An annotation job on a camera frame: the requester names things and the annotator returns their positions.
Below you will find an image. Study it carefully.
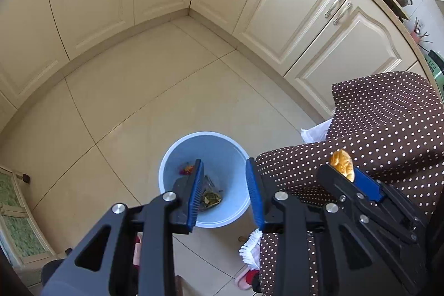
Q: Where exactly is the pink utensil holder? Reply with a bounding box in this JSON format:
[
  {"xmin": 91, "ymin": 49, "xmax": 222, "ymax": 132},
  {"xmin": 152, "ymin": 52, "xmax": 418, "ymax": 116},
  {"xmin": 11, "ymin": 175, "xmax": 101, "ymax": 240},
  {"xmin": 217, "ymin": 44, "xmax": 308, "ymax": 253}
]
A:
[{"xmin": 410, "ymin": 17, "xmax": 433, "ymax": 43}]

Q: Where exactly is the white fringed cloth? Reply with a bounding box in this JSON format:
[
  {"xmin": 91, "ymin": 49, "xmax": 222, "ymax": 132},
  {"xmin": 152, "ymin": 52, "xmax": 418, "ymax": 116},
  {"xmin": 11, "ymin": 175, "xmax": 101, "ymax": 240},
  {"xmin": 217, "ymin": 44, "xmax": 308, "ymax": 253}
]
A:
[{"xmin": 239, "ymin": 228, "xmax": 262, "ymax": 270}]

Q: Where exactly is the pink slipper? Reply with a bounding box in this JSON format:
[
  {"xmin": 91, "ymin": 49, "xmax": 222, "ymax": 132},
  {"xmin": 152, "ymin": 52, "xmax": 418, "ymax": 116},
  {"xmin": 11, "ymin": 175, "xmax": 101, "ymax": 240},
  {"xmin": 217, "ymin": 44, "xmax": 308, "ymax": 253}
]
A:
[
  {"xmin": 133, "ymin": 234, "xmax": 143, "ymax": 269},
  {"xmin": 234, "ymin": 265, "xmax": 261, "ymax": 291}
]

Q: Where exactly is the green glass door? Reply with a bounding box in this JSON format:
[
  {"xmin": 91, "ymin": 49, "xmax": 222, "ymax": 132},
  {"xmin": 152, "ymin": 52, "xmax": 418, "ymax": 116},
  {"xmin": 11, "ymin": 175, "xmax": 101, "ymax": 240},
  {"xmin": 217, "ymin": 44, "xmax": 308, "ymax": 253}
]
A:
[{"xmin": 0, "ymin": 164, "xmax": 58, "ymax": 269}]

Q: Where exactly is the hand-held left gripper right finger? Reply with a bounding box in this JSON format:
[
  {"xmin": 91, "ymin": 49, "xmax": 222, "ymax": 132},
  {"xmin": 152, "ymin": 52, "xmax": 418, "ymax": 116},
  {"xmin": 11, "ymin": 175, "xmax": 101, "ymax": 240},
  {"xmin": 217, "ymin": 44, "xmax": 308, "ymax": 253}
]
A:
[{"xmin": 246, "ymin": 157, "xmax": 428, "ymax": 296}]

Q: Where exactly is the brown polka dot cloth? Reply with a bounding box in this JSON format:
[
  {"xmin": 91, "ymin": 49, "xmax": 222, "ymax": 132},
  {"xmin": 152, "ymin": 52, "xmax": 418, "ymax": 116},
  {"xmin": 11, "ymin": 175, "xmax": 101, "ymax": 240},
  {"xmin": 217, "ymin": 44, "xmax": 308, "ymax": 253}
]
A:
[{"xmin": 255, "ymin": 71, "xmax": 441, "ymax": 296}]

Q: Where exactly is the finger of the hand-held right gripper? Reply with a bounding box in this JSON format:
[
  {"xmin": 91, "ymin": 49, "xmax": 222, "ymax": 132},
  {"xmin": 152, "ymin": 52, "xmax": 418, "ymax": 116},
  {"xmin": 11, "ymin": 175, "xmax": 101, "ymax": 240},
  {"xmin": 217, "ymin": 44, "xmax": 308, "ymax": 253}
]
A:
[
  {"xmin": 353, "ymin": 168, "xmax": 431, "ymax": 231},
  {"xmin": 318, "ymin": 163, "xmax": 430, "ymax": 245}
]

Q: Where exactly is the white plastic bag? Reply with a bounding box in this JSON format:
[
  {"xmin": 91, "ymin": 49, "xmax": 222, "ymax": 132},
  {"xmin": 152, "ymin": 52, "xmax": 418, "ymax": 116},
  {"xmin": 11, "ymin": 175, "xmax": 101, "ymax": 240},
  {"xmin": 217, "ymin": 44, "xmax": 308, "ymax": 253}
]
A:
[{"xmin": 300, "ymin": 117, "xmax": 334, "ymax": 144}]

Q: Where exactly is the green kitchen appliance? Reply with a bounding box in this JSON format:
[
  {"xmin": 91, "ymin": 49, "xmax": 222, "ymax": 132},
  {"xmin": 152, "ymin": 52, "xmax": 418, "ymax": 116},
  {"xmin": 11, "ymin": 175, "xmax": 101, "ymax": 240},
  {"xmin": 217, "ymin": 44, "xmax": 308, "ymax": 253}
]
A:
[{"xmin": 425, "ymin": 50, "xmax": 444, "ymax": 92}]

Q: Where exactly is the light blue trash bin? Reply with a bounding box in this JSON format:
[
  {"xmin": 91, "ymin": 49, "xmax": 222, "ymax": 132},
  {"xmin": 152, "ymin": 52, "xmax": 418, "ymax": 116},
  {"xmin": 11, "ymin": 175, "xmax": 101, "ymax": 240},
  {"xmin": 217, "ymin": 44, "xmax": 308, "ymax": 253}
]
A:
[{"xmin": 159, "ymin": 132, "xmax": 251, "ymax": 229}]

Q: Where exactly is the orange peel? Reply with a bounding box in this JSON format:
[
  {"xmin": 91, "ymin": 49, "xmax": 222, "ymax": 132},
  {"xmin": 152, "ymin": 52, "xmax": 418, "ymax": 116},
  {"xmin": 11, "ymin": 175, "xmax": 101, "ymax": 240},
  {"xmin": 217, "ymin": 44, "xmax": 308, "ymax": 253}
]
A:
[{"xmin": 329, "ymin": 150, "xmax": 355, "ymax": 183}]

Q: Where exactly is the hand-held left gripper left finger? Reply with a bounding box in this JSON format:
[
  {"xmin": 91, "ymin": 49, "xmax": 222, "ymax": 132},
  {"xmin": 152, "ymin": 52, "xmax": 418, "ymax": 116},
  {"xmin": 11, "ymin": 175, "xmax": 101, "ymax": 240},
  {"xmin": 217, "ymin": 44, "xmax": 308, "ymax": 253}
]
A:
[{"xmin": 42, "ymin": 159, "xmax": 205, "ymax": 296}]

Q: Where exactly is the green crumpled wrapper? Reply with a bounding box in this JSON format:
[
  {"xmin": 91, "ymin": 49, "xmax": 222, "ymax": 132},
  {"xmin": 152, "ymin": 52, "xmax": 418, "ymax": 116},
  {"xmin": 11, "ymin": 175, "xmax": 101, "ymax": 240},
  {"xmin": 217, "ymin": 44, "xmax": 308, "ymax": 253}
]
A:
[{"xmin": 201, "ymin": 190, "xmax": 223, "ymax": 210}]

